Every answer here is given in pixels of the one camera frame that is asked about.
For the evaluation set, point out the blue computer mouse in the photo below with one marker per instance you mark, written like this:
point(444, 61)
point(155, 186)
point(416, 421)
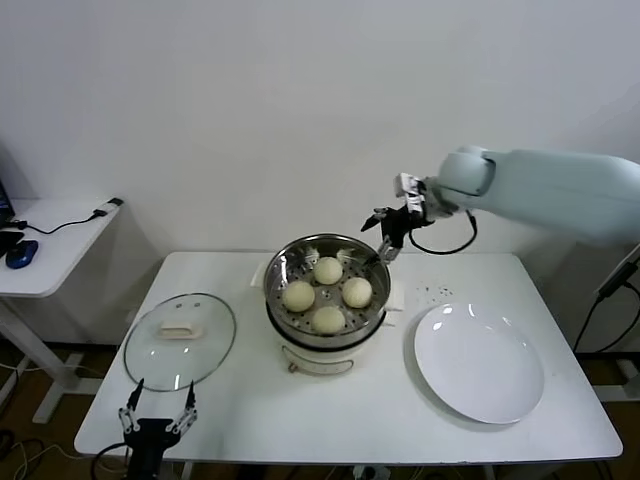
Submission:
point(21, 253)

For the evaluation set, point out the white steamed baozi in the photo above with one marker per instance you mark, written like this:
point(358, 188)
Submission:
point(356, 292)
point(328, 320)
point(298, 296)
point(328, 270)

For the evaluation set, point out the white electric cooking pot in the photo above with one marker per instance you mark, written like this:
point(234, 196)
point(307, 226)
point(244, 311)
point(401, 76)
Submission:
point(320, 357)

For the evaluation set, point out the perforated steel steamer basket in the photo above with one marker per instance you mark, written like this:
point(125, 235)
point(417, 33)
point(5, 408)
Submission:
point(280, 270)

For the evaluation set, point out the flat black desk device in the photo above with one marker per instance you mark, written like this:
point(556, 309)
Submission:
point(9, 242)

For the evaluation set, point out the dark laptop screen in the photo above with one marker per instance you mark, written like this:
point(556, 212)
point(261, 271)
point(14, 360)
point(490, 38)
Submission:
point(5, 202)

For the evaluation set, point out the white floor power strip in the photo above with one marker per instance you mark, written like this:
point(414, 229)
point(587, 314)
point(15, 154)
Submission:
point(370, 472)

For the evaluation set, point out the black power brick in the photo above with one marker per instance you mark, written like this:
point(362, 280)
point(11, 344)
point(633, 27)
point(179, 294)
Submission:
point(617, 280)

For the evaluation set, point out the white desk with clutter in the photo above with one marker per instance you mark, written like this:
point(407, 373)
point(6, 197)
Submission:
point(631, 200)

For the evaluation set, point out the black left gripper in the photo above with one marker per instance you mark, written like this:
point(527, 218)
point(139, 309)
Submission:
point(147, 440)

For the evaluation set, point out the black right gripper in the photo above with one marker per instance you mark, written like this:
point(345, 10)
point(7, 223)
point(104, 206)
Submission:
point(397, 225)

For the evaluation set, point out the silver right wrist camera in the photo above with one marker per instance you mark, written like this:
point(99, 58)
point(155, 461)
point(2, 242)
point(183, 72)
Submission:
point(409, 192)

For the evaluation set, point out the white black usb adapter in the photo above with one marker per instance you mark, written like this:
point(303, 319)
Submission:
point(112, 205)

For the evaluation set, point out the white side desk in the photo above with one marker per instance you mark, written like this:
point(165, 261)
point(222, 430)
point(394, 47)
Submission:
point(60, 260)

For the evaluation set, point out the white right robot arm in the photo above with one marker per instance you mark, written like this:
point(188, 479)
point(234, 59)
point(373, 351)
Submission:
point(550, 190)

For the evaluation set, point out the white round plate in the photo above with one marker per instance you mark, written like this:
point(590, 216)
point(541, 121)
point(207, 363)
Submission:
point(475, 365)

